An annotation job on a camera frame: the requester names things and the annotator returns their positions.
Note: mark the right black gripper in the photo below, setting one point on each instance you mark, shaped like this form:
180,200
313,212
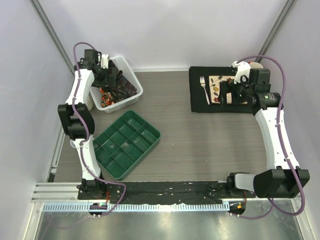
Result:
227,86

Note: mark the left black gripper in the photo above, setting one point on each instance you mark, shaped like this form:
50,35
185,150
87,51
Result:
108,81

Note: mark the red floral patterned tie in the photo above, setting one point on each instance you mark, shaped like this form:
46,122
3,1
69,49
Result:
108,97

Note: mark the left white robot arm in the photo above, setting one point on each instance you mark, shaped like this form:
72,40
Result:
93,70

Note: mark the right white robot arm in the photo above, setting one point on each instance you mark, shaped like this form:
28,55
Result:
283,176

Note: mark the dark patterned tie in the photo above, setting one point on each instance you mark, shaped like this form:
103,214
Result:
122,87

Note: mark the white plastic basket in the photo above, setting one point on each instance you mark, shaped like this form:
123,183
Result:
122,64

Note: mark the floral square plate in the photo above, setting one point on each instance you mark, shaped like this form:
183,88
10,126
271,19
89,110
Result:
214,87

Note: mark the orange mug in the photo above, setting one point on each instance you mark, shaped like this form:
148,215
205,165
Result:
255,65

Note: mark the grey ribbed cup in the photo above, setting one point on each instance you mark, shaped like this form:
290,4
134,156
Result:
90,103

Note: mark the silver fork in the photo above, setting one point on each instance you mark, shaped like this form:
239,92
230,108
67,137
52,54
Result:
203,85

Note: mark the black placemat cloth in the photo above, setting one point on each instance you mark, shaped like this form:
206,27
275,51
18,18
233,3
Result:
198,101

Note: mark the green compartment tray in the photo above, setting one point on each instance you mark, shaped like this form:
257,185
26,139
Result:
124,144

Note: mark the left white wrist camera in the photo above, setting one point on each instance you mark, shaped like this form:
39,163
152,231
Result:
104,61

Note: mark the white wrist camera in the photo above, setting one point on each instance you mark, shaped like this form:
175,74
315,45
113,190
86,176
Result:
104,61
242,69

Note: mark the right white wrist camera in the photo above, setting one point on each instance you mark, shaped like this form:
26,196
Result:
242,69

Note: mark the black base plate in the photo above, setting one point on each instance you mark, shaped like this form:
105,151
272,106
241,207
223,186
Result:
162,192

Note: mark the aluminium frame rail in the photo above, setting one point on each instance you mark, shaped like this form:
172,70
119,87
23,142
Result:
55,192

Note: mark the slotted cable duct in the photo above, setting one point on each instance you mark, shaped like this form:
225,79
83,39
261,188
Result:
124,208

